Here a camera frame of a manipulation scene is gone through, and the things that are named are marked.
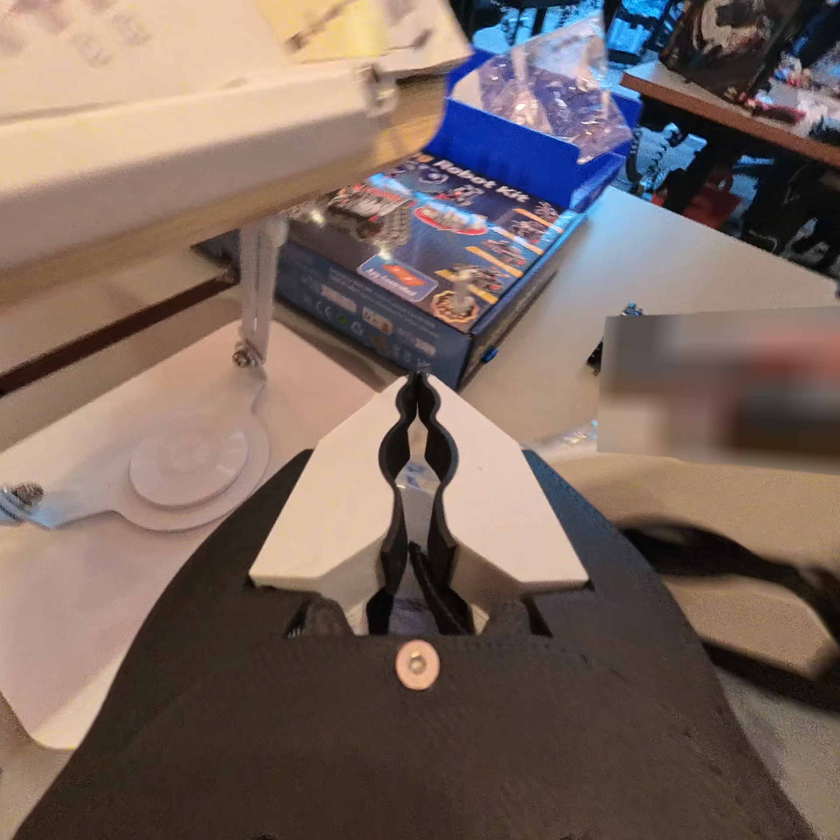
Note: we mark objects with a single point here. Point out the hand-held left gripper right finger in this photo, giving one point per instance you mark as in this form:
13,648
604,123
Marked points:
518,525

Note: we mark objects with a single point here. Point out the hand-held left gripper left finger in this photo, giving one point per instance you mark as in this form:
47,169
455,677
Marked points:
328,525

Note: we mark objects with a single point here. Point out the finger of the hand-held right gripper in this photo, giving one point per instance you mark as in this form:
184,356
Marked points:
754,623

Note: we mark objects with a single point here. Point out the clear bag of small pieces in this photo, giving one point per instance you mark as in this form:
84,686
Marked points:
415,476

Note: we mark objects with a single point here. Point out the blue robot kit box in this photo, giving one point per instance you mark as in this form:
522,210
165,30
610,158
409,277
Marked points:
367,308

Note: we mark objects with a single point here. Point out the white book stand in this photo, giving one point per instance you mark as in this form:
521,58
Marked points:
98,590

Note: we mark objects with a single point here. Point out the blue plastic bin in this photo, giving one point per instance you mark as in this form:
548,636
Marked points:
512,157

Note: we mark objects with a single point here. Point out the clear plastic bag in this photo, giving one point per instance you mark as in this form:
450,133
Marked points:
558,85

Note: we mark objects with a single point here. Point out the wooden table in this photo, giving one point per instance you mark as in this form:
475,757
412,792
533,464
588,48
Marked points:
722,115

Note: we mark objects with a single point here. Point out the white instruction booklet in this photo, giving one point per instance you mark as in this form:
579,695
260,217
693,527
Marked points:
164,39

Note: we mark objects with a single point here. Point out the black car kit box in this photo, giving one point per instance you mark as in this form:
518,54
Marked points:
722,39

